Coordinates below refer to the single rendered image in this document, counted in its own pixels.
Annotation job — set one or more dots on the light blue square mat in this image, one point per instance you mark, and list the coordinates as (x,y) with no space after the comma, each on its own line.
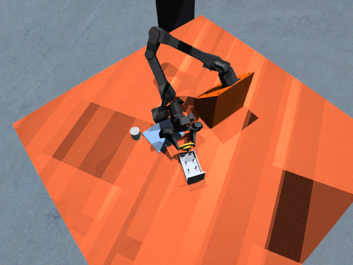
(152,135)

